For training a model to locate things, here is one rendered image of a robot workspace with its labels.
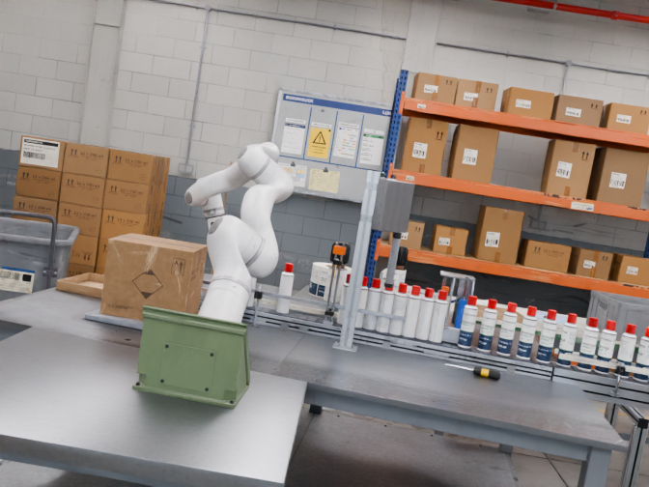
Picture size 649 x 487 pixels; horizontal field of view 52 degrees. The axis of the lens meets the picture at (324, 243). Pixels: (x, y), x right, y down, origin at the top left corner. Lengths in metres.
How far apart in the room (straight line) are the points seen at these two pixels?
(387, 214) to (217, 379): 0.99
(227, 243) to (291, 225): 5.05
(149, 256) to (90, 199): 3.51
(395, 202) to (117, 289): 1.04
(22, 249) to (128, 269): 2.12
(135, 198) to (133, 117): 1.74
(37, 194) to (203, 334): 4.38
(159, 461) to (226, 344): 0.40
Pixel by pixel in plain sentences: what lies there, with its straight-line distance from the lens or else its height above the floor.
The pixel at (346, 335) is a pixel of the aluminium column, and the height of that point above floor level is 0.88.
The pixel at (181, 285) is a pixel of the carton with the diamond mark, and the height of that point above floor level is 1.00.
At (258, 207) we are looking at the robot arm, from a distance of 2.12.
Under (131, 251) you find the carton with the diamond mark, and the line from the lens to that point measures 2.39.
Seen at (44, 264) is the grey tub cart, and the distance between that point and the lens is 4.48.
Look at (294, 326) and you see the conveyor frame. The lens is 2.63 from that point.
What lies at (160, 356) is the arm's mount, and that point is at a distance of 1.78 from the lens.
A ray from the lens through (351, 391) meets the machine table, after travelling 2.03.
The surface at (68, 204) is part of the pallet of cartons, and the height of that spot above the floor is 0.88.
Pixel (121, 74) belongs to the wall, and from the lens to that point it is 7.42.
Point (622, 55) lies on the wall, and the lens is 7.53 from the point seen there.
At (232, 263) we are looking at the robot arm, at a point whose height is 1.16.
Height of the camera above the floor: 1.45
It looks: 6 degrees down
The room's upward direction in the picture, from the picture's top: 9 degrees clockwise
